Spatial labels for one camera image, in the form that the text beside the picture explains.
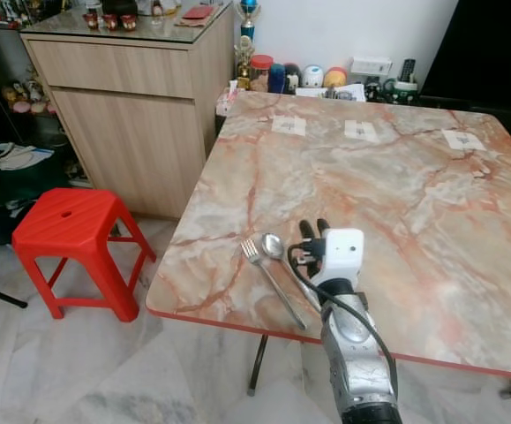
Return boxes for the silver metal spoon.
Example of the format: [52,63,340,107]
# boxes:
[260,232,323,311]

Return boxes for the silver metal fork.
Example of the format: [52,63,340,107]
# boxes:
[240,238,310,331]

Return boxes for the white paper tag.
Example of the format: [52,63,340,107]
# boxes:
[342,119,380,143]
[271,116,308,138]
[440,129,486,152]

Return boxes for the white printed papers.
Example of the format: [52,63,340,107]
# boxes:
[295,83,367,103]

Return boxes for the orange round figurine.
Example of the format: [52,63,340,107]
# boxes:
[323,66,348,89]

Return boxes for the white round figurine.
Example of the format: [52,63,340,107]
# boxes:
[302,64,326,89]

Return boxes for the white red tissue packet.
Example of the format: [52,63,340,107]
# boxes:
[215,81,242,117]

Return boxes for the blue container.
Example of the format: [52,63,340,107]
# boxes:
[269,62,288,95]

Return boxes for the dark green mug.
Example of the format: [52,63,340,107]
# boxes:
[382,78,421,106]

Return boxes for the red lid jar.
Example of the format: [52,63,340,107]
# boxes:
[250,54,274,94]

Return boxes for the black remote control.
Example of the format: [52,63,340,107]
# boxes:
[398,57,417,84]

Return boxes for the light wooden cabinet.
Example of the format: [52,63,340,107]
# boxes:
[19,4,235,221]

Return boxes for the blue globe gold trophy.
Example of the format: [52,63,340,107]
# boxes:
[235,0,262,91]

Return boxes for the dark green bag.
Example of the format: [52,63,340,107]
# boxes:
[0,141,57,208]

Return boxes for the red plastic stool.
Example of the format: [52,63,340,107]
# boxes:
[11,186,158,322]

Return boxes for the black panel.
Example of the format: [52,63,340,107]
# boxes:
[418,0,511,111]

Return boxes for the red booklet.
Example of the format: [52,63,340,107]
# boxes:
[179,4,218,23]

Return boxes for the dark display shelf with figurines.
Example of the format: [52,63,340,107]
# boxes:
[0,0,71,182]

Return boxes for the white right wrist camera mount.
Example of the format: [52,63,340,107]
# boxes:
[318,227,367,284]

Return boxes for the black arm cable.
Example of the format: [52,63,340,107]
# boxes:
[287,242,400,400]

